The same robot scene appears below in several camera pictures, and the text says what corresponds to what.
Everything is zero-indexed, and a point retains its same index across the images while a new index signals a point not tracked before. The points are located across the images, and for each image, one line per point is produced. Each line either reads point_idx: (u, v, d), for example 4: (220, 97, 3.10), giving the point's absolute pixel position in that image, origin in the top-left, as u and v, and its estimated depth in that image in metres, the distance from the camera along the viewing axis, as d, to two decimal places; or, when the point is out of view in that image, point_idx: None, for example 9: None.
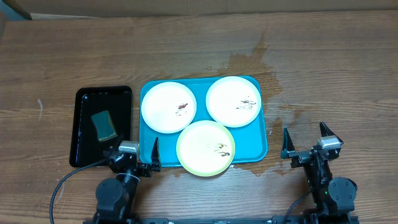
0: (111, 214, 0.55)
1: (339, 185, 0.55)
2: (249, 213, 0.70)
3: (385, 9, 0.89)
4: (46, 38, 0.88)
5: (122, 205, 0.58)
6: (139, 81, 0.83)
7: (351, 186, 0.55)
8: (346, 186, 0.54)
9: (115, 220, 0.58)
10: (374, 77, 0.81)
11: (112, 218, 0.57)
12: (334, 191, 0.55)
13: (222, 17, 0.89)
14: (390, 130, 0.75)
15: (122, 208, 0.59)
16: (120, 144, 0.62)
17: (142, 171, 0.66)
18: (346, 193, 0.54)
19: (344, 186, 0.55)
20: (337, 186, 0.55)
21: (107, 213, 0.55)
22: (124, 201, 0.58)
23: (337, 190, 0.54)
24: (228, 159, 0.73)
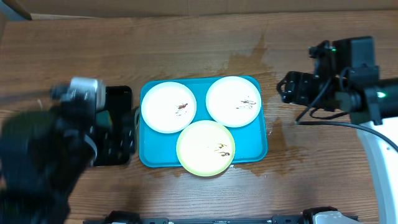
0: (15, 163, 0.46)
1: (363, 45, 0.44)
2: (249, 213, 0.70)
3: (385, 9, 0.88)
4: (46, 38, 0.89)
5: (34, 157, 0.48)
6: (140, 81, 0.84)
7: (368, 45, 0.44)
8: (370, 45, 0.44)
9: (23, 185, 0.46)
10: None
11: (21, 173, 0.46)
12: (351, 48, 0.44)
13: (222, 17, 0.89)
14: None
15: (37, 160, 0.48)
16: (73, 81, 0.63)
17: (102, 142, 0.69)
18: (371, 53, 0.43)
19: (366, 47, 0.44)
20: (360, 48, 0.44)
21: (12, 158, 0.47)
22: (37, 147, 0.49)
23: (356, 47, 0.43)
24: (228, 159, 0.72)
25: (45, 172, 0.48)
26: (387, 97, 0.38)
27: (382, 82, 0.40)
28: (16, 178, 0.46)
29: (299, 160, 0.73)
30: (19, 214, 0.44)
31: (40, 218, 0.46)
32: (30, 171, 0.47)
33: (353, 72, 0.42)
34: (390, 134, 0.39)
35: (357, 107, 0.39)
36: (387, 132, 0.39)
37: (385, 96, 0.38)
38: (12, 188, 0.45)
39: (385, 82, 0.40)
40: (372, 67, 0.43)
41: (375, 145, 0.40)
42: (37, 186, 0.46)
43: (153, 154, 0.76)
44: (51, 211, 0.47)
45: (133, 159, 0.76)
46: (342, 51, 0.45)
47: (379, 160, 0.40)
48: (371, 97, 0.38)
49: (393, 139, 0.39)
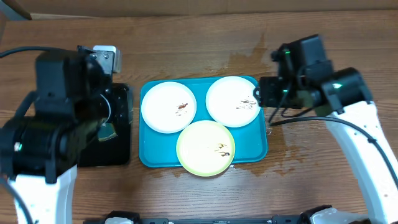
0: (46, 72, 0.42)
1: (312, 45, 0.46)
2: (249, 213, 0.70)
3: (385, 9, 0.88)
4: (46, 38, 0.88)
5: (76, 84, 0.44)
6: (140, 81, 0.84)
7: (316, 43, 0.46)
8: (319, 42, 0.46)
9: (56, 100, 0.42)
10: (373, 77, 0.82)
11: (68, 83, 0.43)
12: (303, 50, 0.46)
13: (222, 17, 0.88)
14: (390, 131, 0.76)
15: (73, 81, 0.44)
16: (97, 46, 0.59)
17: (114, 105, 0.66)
18: (321, 51, 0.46)
19: (315, 46, 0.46)
20: (310, 46, 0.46)
21: (45, 71, 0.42)
22: (69, 71, 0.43)
23: (307, 47, 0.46)
24: (228, 159, 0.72)
25: (72, 86, 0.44)
26: (342, 86, 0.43)
27: (336, 73, 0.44)
28: (49, 94, 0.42)
29: (299, 160, 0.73)
30: (41, 125, 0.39)
31: (56, 157, 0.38)
32: (56, 81, 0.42)
33: (309, 70, 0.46)
34: (354, 121, 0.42)
35: (319, 101, 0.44)
36: (351, 119, 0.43)
37: (340, 86, 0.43)
38: (46, 109, 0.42)
39: (339, 73, 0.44)
40: (325, 62, 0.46)
41: (344, 132, 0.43)
42: (70, 102, 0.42)
43: (153, 154, 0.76)
44: (71, 132, 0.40)
45: (133, 159, 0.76)
46: (295, 53, 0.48)
47: (350, 147, 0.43)
48: (329, 91, 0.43)
49: (357, 124, 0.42)
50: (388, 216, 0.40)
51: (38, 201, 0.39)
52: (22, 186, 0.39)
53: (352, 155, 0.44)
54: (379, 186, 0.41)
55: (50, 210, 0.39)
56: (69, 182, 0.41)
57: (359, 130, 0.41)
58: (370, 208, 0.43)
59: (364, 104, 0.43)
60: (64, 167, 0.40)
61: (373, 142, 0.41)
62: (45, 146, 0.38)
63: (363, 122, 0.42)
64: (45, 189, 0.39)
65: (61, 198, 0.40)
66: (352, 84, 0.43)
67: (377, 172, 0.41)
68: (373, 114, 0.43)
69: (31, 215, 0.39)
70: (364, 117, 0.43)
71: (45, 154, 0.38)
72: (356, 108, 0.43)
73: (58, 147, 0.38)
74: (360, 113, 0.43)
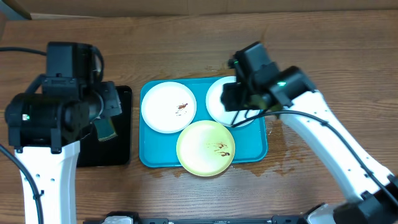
0: (56, 55, 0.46)
1: (255, 52, 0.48)
2: (249, 213, 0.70)
3: (385, 9, 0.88)
4: (46, 38, 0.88)
5: (82, 68, 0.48)
6: (140, 81, 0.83)
7: (258, 50, 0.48)
8: (260, 48, 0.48)
9: (63, 79, 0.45)
10: (374, 77, 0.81)
11: (76, 65, 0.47)
12: (247, 58, 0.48)
13: (222, 17, 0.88)
14: (390, 131, 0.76)
15: (80, 64, 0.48)
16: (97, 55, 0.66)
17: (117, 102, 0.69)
18: (265, 56, 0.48)
19: (258, 53, 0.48)
20: (254, 54, 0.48)
21: (55, 54, 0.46)
22: (76, 57, 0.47)
23: (250, 55, 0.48)
24: (228, 158, 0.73)
25: (78, 69, 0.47)
26: (286, 84, 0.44)
27: (282, 74, 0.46)
28: (57, 74, 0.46)
29: (299, 160, 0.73)
30: (47, 98, 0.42)
31: (62, 126, 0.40)
32: (65, 61, 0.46)
33: (257, 75, 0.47)
34: (304, 108, 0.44)
35: (268, 104, 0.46)
36: (300, 107, 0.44)
37: (286, 87, 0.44)
38: (53, 88, 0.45)
39: (284, 74, 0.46)
40: (270, 65, 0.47)
41: (296, 122, 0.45)
42: (76, 81, 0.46)
43: (153, 154, 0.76)
44: (75, 105, 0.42)
45: (133, 159, 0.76)
46: (241, 62, 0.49)
47: (308, 134, 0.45)
48: (276, 93, 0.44)
49: (308, 111, 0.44)
50: (356, 190, 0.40)
51: (43, 171, 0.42)
52: (27, 158, 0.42)
53: (311, 140, 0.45)
54: (342, 163, 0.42)
55: (55, 180, 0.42)
56: (73, 154, 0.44)
57: (309, 116, 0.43)
58: (343, 188, 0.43)
59: (309, 94, 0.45)
60: (69, 138, 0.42)
61: (325, 124, 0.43)
62: (50, 116, 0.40)
63: (313, 109, 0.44)
64: (50, 159, 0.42)
65: (65, 170, 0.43)
66: (297, 84, 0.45)
67: (335, 150, 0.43)
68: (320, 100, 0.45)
69: (37, 185, 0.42)
70: (313, 104, 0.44)
71: (50, 122, 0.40)
72: (303, 98, 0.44)
73: (63, 119, 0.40)
74: (308, 101, 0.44)
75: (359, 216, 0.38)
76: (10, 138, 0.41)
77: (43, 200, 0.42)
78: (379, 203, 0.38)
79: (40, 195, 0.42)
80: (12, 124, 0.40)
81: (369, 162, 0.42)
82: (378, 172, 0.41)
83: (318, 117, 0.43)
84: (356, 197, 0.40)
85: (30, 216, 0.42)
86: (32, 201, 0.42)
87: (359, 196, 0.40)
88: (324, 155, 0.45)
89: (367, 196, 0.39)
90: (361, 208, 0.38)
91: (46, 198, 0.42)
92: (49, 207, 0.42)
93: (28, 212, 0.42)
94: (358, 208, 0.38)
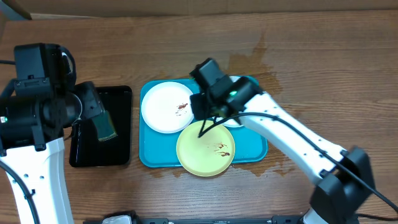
0: (26, 58, 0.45)
1: (208, 68, 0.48)
2: (249, 213, 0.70)
3: (385, 9, 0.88)
4: (46, 38, 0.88)
5: (53, 68, 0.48)
6: (140, 81, 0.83)
7: (211, 66, 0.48)
8: (213, 63, 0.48)
9: (35, 79, 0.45)
10: (374, 77, 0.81)
11: (47, 65, 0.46)
12: (202, 76, 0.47)
13: (222, 17, 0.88)
14: (390, 130, 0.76)
15: (50, 64, 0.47)
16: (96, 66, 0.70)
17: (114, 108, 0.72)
18: (218, 73, 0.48)
19: (211, 70, 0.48)
20: (208, 70, 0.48)
21: (25, 56, 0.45)
22: (46, 58, 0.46)
23: (205, 71, 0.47)
24: (228, 158, 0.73)
25: (50, 68, 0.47)
26: (241, 97, 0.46)
27: (234, 84, 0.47)
28: (29, 76, 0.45)
29: None
30: (22, 98, 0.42)
31: (43, 122, 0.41)
32: (35, 63, 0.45)
33: (212, 88, 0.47)
34: (255, 109, 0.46)
35: (227, 115, 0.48)
36: (252, 107, 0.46)
37: (238, 97, 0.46)
38: (27, 89, 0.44)
39: (236, 85, 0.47)
40: (224, 80, 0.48)
41: (252, 121, 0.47)
42: (49, 79, 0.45)
43: (153, 154, 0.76)
44: (53, 101, 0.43)
45: (133, 159, 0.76)
46: (197, 78, 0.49)
47: (265, 130, 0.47)
48: (231, 105, 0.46)
49: (259, 109, 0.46)
50: (314, 170, 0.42)
51: (31, 170, 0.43)
52: (13, 160, 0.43)
53: (269, 136, 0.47)
54: (298, 149, 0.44)
55: (45, 178, 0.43)
56: (60, 149, 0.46)
57: (260, 114, 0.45)
58: (305, 172, 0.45)
59: (258, 96, 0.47)
60: (52, 134, 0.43)
61: (276, 118, 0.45)
62: (28, 114, 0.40)
63: (263, 108, 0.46)
64: (36, 157, 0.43)
65: (53, 166, 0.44)
66: (249, 93, 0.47)
67: (290, 139, 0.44)
68: (268, 99, 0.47)
69: (27, 184, 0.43)
70: (262, 104, 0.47)
71: (30, 120, 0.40)
72: (254, 102, 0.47)
73: (42, 116, 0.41)
74: (259, 101, 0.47)
75: (323, 194, 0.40)
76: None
77: (35, 199, 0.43)
78: (336, 180, 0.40)
79: (32, 194, 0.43)
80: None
81: (321, 143, 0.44)
82: (330, 150, 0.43)
83: (269, 114, 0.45)
84: (316, 177, 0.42)
85: (23, 217, 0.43)
86: (23, 202, 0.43)
87: (319, 176, 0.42)
88: (282, 147, 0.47)
89: (326, 174, 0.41)
90: (321, 186, 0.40)
91: (38, 196, 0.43)
92: (41, 205, 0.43)
93: (20, 213, 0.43)
94: (319, 188, 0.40)
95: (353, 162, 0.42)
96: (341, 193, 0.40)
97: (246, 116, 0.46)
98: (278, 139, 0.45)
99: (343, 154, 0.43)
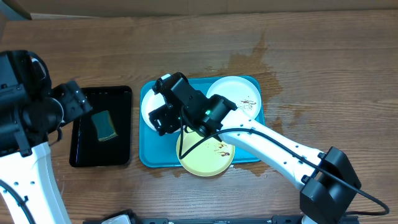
0: None
1: (179, 88, 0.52)
2: (249, 213, 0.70)
3: (385, 9, 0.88)
4: (46, 38, 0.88)
5: (25, 74, 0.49)
6: (139, 81, 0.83)
7: (183, 85, 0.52)
8: (185, 82, 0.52)
9: (10, 88, 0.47)
10: (374, 77, 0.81)
11: (17, 71, 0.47)
12: (176, 96, 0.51)
13: (222, 17, 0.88)
14: (390, 130, 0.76)
15: (21, 70, 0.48)
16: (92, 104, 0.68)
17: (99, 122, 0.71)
18: (189, 91, 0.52)
19: (182, 88, 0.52)
20: (180, 90, 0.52)
21: None
22: (14, 65, 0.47)
23: (178, 92, 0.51)
24: (228, 159, 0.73)
25: (21, 74, 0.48)
26: (217, 116, 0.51)
27: (208, 104, 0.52)
28: (2, 85, 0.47)
29: None
30: (3, 109, 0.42)
31: (25, 127, 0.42)
32: (5, 72, 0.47)
33: (188, 107, 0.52)
34: (232, 124, 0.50)
35: (206, 134, 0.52)
36: (229, 123, 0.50)
37: (214, 115, 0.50)
38: (2, 99, 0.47)
39: (209, 106, 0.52)
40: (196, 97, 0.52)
41: (231, 137, 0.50)
42: (23, 86, 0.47)
43: (153, 154, 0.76)
44: (32, 107, 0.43)
45: (133, 159, 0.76)
46: (171, 96, 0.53)
47: (245, 146, 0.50)
48: (208, 124, 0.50)
49: (235, 125, 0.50)
50: (296, 177, 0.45)
51: (21, 178, 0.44)
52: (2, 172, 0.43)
53: (250, 151, 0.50)
54: (277, 158, 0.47)
55: (35, 183, 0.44)
56: (46, 153, 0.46)
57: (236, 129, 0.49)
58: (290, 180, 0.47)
59: (232, 112, 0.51)
60: (35, 139, 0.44)
61: (252, 130, 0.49)
62: (12, 121, 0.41)
63: (239, 122, 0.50)
64: (23, 164, 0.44)
65: (43, 172, 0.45)
66: (222, 111, 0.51)
67: (269, 150, 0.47)
68: (242, 114, 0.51)
69: (18, 192, 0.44)
70: (237, 119, 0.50)
71: (12, 127, 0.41)
72: (229, 119, 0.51)
73: (23, 121, 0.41)
74: (234, 117, 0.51)
75: (308, 201, 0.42)
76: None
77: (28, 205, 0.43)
78: (318, 183, 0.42)
79: (25, 201, 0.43)
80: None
81: (298, 149, 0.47)
82: (309, 155, 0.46)
83: (245, 128, 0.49)
84: (300, 185, 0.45)
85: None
86: (17, 210, 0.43)
87: (302, 182, 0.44)
88: (263, 159, 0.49)
89: (307, 180, 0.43)
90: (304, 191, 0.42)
91: (32, 203, 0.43)
92: (37, 210, 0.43)
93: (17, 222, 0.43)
94: (303, 194, 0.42)
95: (333, 163, 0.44)
96: (326, 196, 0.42)
97: (224, 133, 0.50)
98: (258, 151, 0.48)
99: (321, 157, 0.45)
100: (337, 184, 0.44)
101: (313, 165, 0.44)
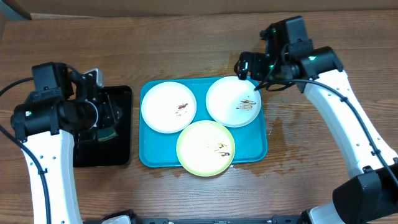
0: (41, 74, 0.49)
1: (295, 26, 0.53)
2: (249, 213, 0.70)
3: (385, 9, 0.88)
4: (46, 38, 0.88)
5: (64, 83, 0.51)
6: (140, 81, 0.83)
7: (298, 25, 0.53)
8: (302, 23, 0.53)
9: (49, 90, 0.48)
10: (374, 77, 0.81)
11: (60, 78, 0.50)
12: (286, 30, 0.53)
13: (222, 17, 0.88)
14: (390, 130, 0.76)
15: (61, 77, 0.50)
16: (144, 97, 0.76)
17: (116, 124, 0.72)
18: (301, 33, 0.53)
19: (297, 27, 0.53)
20: (294, 27, 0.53)
21: (40, 73, 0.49)
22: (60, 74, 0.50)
23: (290, 27, 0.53)
24: (228, 159, 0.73)
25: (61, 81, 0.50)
26: (314, 60, 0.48)
27: (315, 51, 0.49)
28: (45, 88, 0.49)
29: (299, 160, 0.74)
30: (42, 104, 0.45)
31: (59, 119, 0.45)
32: (50, 77, 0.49)
33: (291, 47, 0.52)
34: (328, 82, 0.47)
35: (296, 75, 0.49)
36: (324, 81, 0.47)
37: (316, 61, 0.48)
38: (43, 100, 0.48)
39: (317, 51, 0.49)
40: (306, 41, 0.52)
41: (319, 95, 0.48)
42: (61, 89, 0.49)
43: (153, 155, 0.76)
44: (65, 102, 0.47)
45: (133, 159, 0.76)
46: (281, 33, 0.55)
47: (324, 104, 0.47)
48: (305, 65, 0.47)
49: (330, 85, 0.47)
50: (360, 164, 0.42)
51: (45, 152, 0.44)
52: (33, 145, 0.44)
53: (326, 112, 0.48)
54: (352, 138, 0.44)
55: (56, 158, 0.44)
56: (70, 141, 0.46)
57: (330, 89, 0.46)
58: (346, 158, 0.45)
59: (336, 71, 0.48)
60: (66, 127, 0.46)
61: (345, 99, 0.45)
62: (49, 112, 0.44)
63: (336, 86, 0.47)
64: (50, 141, 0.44)
65: (65, 149, 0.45)
66: (327, 63, 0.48)
67: (349, 124, 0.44)
68: (344, 80, 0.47)
69: (41, 165, 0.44)
70: (336, 81, 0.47)
71: (49, 117, 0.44)
72: (328, 75, 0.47)
73: (59, 114, 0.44)
74: (333, 77, 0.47)
75: (357, 188, 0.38)
76: (16, 134, 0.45)
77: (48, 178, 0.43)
78: (378, 179, 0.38)
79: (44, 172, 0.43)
80: (17, 122, 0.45)
81: (378, 142, 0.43)
82: (384, 152, 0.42)
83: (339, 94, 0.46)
84: (357, 170, 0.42)
85: (36, 195, 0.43)
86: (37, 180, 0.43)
87: (362, 170, 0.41)
88: (334, 126, 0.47)
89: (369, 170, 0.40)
90: (360, 178, 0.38)
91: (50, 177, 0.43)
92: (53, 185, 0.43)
93: (33, 195, 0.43)
94: (357, 180, 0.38)
95: None
96: (377, 195, 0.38)
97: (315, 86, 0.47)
98: (334, 116, 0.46)
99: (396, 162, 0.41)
100: (390, 190, 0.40)
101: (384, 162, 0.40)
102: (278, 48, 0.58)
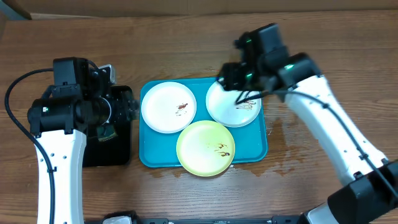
0: (62, 69, 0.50)
1: (270, 33, 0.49)
2: (249, 213, 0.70)
3: (385, 9, 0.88)
4: (46, 38, 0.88)
5: (83, 79, 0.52)
6: (139, 81, 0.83)
7: (273, 32, 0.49)
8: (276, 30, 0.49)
9: (68, 86, 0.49)
10: (374, 77, 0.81)
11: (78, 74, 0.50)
12: (260, 40, 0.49)
13: (222, 17, 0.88)
14: (389, 130, 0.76)
15: (81, 74, 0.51)
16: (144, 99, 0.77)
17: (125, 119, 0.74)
18: (275, 40, 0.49)
19: (272, 36, 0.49)
20: (268, 35, 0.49)
21: (60, 68, 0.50)
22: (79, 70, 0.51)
23: (264, 37, 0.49)
24: (228, 159, 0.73)
25: (79, 78, 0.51)
26: (291, 69, 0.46)
27: (291, 59, 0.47)
28: (63, 83, 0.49)
29: (299, 160, 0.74)
30: (60, 100, 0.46)
31: (75, 117, 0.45)
32: (69, 73, 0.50)
33: (268, 57, 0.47)
34: (306, 91, 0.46)
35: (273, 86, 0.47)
36: (304, 89, 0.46)
37: (294, 70, 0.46)
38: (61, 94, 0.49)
39: (292, 60, 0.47)
40: (282, 49, 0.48)
41: (301, 104, 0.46)
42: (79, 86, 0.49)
43: (153, 155, 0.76)
44: (82, 101, 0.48)
45: (133, 159, 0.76)
46: (254, 43, 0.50)
47: (307, 113, 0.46)
48: (282, 74, 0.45)
49: (310, 93, 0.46)
50: (350, 170, 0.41)
51: (57, 150, 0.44)
52: (47, 142, 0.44)
53: (311, 121, 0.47)
54: (338, 144, 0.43)
55: (66, 158, 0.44)
56: (83, 142, 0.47)
57: (311, 98, 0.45)
58: (335, 164, 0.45)
59: (314, 78, 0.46)
60: (79, 127, 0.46)
61: (326, 106, 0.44)
62: (66, 109, 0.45)
63: (316, 92, 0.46)
64: (63, 140, 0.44)
65: (76, 149, 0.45)
66: (303, 70, 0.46)
67: (333, 132, 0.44)
68: (324, 86, 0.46)
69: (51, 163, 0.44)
70: (316, 88, 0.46)
71: (65, 115, 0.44)
72: (307, 83, 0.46)
73: (74, 112, 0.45)
74: (312, 84, 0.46)
75: (350, 195, 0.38)
76: (30, 128, 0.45)
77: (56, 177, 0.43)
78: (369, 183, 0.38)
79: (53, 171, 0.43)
80: (33, 116, 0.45)
81: (364, 145, 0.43)
82: (372, 155, 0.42)
83: (320, 101, 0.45)
84: (349, 177, 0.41)
85: (41, 194, 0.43)
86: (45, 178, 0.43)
87: (352, 176, 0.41)
88: (319, 134, 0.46)
89: (360, 177, 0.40)
90: (352, 185, 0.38)
91: (59, 175, 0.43)
92: (60, 183, 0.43)
93: (41, 192, 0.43)
94: (348, 187, 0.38)
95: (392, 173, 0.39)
96: (369, 200, 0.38)
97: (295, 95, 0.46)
98: (319, 125, 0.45)
99: (384, 163, 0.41)
100: (383, 191, 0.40)
101: (373, 165, 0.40)
102: (252, 58, 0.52)
